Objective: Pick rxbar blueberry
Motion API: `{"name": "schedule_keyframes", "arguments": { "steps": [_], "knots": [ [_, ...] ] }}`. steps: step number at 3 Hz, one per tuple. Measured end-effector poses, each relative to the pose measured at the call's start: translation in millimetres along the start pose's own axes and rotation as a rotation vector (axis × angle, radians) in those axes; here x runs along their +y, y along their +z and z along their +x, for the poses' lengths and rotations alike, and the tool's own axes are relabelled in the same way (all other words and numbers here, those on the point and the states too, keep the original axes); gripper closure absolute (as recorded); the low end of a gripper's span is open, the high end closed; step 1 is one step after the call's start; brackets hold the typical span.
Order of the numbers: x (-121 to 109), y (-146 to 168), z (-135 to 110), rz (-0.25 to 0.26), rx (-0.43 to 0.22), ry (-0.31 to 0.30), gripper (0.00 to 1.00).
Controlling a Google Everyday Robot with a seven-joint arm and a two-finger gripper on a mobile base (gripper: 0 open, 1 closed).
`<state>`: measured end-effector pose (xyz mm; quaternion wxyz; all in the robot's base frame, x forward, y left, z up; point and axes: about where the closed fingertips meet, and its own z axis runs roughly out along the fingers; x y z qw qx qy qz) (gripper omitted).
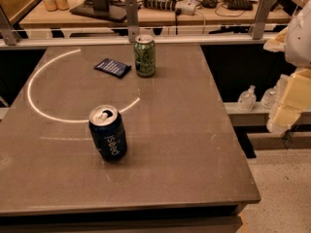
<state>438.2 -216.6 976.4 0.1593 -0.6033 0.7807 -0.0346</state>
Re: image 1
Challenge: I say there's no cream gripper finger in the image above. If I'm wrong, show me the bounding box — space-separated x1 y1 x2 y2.
281 68 311 112
266 107 300 133

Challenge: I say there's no blue rxbar blueberry wrapper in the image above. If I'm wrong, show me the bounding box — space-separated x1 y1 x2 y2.
94 58 131 79

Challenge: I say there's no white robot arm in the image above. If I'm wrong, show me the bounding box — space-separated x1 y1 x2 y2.
266 7 311 133

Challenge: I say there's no clear sanitizer pump bottle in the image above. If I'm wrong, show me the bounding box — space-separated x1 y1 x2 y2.
237 85 257 112

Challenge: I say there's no black device on desk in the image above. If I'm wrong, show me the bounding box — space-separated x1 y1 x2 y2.
226 0 253 11

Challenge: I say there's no white power adapter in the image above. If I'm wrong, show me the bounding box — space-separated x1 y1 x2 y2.
176 0 196 16

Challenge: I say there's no green soda can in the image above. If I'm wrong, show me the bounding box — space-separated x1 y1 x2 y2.
134 35 156 77

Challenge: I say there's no black power strip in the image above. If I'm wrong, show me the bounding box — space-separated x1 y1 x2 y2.
143 0 176 12

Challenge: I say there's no blue pepsi can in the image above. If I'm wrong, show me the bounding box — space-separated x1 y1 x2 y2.
88 105 127 162

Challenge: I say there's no black monitor stand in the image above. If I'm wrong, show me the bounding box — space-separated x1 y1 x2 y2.
70 0 126 22

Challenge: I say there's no wooden background desk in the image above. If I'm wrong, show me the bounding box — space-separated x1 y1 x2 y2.
18 0 293 30

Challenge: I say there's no grey metal fence rail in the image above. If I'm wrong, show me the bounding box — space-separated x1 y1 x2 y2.
12 6 290 49

